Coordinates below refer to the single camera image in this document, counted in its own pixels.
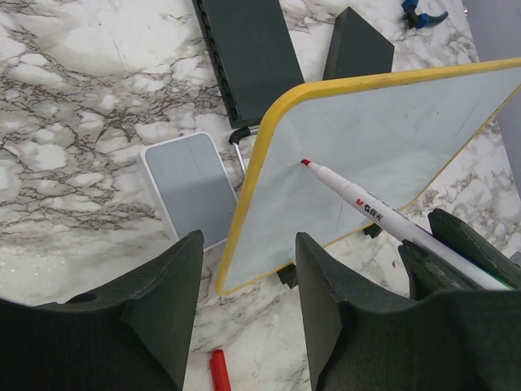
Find white grey eraser box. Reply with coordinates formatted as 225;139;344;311
137;132;237;251

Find whiteboard stand foot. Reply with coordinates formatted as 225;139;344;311
277;264;298;289
362;223;383;239

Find blue handled pliers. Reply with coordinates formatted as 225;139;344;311
401;0;449;29

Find black square block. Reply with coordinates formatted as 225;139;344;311
193;0;304;129
322;7;395;80

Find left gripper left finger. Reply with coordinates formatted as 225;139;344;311
1;231;204;390

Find red and white marker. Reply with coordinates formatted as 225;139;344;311
301;159;513;290

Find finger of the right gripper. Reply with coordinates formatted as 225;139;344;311
428;209;520;288
398;240;472;300

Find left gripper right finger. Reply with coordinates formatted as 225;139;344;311
296;233;520;390

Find yellow framed whiteboard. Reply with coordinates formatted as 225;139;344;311
215;59;520;296

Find metal whiteboard back stand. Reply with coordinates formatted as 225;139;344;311
228;125;260;175

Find right whiteboard stand foot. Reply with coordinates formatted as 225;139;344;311
362;223;383;239

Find red marker cap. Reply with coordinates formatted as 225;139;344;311
210;349;232;391

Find left whiteboard stand foot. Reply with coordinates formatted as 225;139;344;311
277;264;298;289

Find black square block right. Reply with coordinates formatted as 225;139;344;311
322;7;395;80

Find black square block left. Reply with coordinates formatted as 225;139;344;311
193;0;304;129

